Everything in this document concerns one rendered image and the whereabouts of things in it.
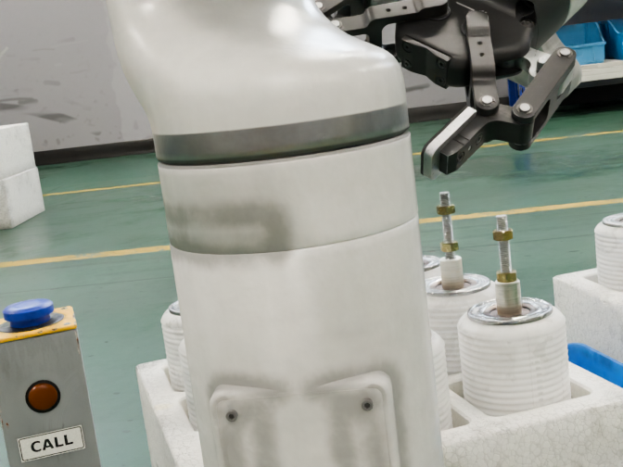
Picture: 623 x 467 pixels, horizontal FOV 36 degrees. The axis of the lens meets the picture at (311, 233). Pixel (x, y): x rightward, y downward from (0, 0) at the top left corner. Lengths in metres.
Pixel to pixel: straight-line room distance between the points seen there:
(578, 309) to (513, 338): 0.40
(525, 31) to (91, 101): 5.68
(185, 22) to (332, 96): 0.06
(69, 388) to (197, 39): 0.50
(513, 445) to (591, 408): 0.08
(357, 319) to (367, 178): 0.05
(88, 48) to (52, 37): 0.24
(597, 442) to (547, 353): 0.09
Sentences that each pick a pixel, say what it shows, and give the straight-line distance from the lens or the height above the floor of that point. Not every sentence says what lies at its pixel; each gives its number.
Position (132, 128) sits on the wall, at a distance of 6.10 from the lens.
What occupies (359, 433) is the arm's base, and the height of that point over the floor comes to 0.38.
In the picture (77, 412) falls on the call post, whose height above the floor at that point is 0.24.
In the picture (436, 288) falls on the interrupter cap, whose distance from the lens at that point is 0.98.
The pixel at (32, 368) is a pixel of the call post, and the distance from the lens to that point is 0.79.
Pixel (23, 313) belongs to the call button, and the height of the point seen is 0.33.
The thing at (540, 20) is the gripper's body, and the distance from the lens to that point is 0.55.
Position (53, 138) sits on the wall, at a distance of 6.26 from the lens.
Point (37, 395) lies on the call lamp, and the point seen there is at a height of 0.26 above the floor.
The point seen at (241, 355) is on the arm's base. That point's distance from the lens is 0.32.
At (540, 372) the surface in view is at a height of 0.21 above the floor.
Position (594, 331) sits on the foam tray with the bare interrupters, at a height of 0.13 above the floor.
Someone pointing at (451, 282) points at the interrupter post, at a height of 0.26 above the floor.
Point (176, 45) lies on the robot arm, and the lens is 0.33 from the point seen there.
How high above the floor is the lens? 0.50
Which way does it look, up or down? 11 degrees down
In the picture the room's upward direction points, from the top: 7 degrees counter-clockwise
